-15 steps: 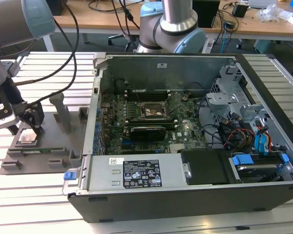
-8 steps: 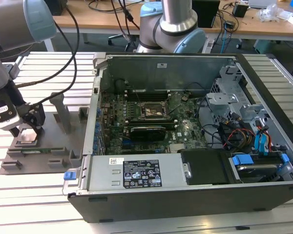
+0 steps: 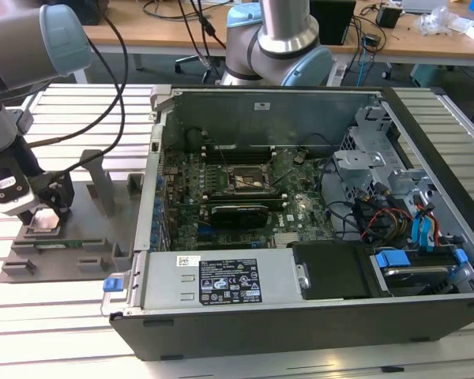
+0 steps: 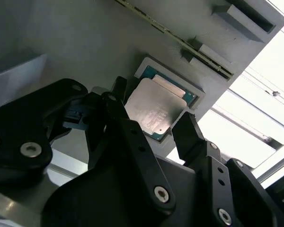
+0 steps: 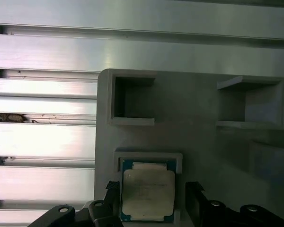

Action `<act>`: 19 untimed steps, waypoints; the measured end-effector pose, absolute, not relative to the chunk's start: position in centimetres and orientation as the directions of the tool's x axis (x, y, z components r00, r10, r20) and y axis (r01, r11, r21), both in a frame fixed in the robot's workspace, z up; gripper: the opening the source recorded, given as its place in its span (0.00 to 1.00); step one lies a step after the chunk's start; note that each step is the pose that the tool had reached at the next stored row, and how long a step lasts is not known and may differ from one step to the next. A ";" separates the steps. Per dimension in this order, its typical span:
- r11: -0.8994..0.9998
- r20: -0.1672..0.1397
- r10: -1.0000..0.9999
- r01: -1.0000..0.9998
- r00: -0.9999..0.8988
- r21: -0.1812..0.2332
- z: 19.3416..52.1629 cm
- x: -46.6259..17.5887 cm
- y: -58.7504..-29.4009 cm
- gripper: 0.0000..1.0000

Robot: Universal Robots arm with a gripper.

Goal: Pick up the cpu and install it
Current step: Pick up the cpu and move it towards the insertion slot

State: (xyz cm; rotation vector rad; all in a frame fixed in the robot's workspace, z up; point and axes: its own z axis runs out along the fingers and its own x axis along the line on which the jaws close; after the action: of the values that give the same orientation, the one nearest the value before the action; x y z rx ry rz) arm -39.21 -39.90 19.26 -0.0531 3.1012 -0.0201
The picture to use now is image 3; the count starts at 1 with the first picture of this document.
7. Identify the green RAM stick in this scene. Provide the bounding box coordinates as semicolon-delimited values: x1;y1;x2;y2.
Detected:
202;189;282;199
33;238;87;250

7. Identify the wooden desk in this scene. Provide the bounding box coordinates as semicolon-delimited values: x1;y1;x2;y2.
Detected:
0;0;474;68

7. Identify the grey parts rack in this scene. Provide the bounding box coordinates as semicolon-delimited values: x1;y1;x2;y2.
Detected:
0;148;146;283

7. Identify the office chair base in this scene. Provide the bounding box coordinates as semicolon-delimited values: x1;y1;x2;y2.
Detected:
175;54;224;76

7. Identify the silver CPU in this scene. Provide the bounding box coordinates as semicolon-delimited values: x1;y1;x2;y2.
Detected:
28;208;62;234

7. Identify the small black box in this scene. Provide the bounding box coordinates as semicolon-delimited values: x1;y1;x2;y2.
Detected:
374;5;403;29

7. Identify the grey case latch handle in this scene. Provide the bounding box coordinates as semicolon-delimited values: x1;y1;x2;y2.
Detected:
149;84;176;115

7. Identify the clear plastic bag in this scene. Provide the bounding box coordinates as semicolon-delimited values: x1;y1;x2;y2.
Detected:
413;6;472;37

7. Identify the white power strip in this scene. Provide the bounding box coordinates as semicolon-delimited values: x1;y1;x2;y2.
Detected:
331;62;348;87

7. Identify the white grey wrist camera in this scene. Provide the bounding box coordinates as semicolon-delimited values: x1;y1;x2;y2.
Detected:
0;165;36;216

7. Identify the large black equipment box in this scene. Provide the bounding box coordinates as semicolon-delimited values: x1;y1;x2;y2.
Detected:
0;0;111;25

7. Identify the green motherboard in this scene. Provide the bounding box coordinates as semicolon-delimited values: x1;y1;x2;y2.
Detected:
160;146;337;252

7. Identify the black plastic shroud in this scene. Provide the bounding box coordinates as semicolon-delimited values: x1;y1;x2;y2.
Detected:
291;241;376;302

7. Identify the grey flat device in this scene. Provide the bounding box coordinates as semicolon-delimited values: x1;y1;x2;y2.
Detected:
401;0;448;13

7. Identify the black cable bundle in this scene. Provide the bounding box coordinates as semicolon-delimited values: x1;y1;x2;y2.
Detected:
318;156;374;242

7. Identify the teal bin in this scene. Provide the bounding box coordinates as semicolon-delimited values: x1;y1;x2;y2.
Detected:
409;62;446;88

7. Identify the black graphics card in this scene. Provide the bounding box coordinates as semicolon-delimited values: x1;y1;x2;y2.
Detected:
208;201;270;229

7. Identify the metal drive cage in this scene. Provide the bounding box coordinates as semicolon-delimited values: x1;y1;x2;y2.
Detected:
332;103;438;206

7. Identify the blue flat wire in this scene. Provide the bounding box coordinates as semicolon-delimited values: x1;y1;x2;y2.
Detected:
411;203;440;254

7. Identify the grey power supply unit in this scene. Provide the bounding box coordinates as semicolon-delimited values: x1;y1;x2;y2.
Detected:
141;248;298;313

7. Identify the red yellow wire bundle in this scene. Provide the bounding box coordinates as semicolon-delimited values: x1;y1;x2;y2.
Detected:
361;208;416;240

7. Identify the thin blue hanging cable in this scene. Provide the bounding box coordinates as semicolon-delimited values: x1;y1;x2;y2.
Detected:
359;35;369;86

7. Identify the CPU socket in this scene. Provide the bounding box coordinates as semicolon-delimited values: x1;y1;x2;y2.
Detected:
224;162;277;195

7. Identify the black open PC case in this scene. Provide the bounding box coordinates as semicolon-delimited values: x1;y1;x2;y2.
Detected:
100;84;474;362

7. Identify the hard disk blue carrier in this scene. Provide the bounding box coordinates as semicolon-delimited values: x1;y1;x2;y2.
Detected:
373;247;469;297

